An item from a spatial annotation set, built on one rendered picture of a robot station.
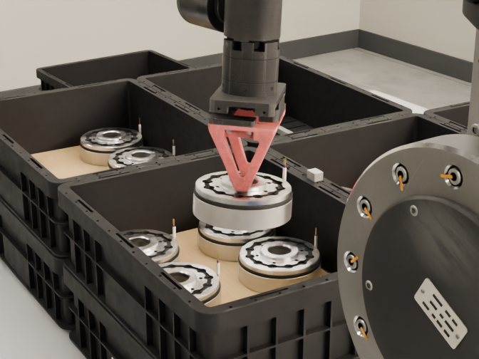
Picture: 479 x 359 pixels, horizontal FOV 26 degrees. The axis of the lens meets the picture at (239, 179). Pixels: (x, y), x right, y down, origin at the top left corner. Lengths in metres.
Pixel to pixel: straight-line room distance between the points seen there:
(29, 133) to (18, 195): 0.25
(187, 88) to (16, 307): 0.53
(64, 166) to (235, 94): 0.70
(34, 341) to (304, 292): 0.50
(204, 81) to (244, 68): 0.83
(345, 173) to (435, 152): 0.98
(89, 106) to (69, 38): 3.01
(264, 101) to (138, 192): 0.41
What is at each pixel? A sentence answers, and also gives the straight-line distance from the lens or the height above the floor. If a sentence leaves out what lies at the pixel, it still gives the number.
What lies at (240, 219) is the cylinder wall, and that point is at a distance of 1.04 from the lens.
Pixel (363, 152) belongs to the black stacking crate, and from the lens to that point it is 1.57.
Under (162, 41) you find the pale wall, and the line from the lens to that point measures 5.02.
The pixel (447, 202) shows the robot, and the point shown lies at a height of 1.20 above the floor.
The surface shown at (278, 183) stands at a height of 1.01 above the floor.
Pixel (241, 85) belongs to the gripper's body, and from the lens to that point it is 1.03.
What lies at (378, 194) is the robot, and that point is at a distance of 0.64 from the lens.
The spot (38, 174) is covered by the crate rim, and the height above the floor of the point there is 0.93.
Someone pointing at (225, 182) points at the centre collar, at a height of 1.03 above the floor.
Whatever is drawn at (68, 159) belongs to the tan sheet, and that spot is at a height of 0.83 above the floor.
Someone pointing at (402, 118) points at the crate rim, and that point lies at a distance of 1.60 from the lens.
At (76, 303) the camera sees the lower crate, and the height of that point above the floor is 0.77.
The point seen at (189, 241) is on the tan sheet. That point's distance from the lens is 1.41.
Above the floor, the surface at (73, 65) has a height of 0.59.
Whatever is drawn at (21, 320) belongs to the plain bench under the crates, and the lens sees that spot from 1.51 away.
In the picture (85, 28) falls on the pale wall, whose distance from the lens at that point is 4.81.
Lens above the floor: 1.43
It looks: 22 degrees down
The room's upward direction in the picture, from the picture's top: straight up
